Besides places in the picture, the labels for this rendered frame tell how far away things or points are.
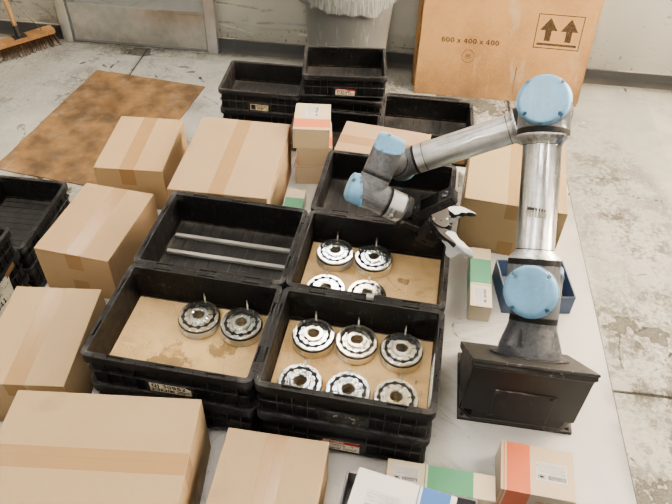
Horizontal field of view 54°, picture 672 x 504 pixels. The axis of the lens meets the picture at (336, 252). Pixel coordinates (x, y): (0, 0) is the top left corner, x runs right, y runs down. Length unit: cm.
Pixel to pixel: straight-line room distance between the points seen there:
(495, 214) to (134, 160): 114
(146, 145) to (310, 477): 129
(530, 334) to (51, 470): 108
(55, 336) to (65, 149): 229
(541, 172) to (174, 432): 96
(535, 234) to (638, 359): 153
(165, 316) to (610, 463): 114
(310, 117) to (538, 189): 97
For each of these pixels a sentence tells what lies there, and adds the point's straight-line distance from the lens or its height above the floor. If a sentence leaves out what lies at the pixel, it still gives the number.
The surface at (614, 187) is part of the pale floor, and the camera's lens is 380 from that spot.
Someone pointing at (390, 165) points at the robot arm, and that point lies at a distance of 162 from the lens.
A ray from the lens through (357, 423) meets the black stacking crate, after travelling 151.
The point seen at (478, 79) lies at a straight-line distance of 428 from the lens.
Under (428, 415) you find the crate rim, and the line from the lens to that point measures 143.
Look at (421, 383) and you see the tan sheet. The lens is 159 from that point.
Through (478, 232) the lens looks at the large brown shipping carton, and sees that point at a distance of 208.
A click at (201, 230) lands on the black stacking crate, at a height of 83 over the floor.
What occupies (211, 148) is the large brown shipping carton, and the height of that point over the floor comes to 90.
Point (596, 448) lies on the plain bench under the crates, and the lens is 177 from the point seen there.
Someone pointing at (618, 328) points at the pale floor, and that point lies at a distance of 304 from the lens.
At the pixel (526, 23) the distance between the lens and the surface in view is 425.
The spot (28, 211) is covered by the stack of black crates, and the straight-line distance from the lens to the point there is 292.
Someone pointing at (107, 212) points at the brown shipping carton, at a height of 86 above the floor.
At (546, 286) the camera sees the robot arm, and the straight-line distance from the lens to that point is 148.
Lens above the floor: 212
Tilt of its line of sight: 44 degrees down
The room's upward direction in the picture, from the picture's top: 2 degrees clockwise
